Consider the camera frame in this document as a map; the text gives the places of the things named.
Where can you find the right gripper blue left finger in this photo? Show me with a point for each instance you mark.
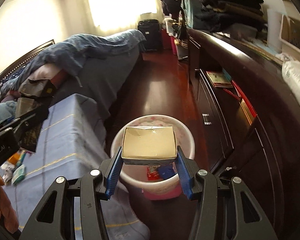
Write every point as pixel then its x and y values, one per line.
pixel 113 173

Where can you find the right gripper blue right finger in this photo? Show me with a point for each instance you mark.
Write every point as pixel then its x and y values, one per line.
pixel 185 174

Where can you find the dark blue snack bag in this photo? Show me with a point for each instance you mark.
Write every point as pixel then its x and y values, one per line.
pixel 166 171

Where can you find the orange plastic piece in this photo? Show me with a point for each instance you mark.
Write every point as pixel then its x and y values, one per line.
pixel 14 158

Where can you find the red snack wrapper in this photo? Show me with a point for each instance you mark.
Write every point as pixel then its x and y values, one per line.
pixel 152 173

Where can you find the teal snack wrapper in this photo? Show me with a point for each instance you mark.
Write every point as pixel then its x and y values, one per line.
pixel 19 171

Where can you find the beige cardboard box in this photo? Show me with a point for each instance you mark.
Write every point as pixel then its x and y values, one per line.
pixel 149 145

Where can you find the dark foil wrapper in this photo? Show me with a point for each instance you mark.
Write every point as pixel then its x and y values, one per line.
pixel 27 103

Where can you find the white paper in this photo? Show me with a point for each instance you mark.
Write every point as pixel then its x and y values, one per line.
pixel 8 169

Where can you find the pink floral trash bin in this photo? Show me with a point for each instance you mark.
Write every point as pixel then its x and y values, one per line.
pixel 159 183

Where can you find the left human hand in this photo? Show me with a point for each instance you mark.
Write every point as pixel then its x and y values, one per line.
pixel 6 211

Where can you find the light blue fleece towel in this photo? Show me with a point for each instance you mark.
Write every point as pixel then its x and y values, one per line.
pixel 7 110

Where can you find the blue checked tablecloth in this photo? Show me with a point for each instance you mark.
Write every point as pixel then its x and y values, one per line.
pixel 71 144

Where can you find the dark wooden headboard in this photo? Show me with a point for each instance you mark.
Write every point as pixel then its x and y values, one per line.
pixel 15 68

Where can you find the folded pink red quilt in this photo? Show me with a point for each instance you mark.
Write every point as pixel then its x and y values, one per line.
pixel 48 75

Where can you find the dark wooden dresser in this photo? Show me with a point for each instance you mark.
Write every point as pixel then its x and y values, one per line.
pixel 252 124

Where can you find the red gold flat box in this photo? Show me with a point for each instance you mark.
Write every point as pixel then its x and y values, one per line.
pixel 244 103

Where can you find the small picture book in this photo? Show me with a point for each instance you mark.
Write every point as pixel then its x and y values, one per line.
pixel 219 79

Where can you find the blue grey blanket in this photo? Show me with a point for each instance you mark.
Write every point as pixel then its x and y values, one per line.
pixel 72 53

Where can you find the black suitcase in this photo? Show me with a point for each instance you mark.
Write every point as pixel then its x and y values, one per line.
pixel 151 28

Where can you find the white plastic bag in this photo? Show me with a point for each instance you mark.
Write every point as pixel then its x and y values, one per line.
pixel 291 74

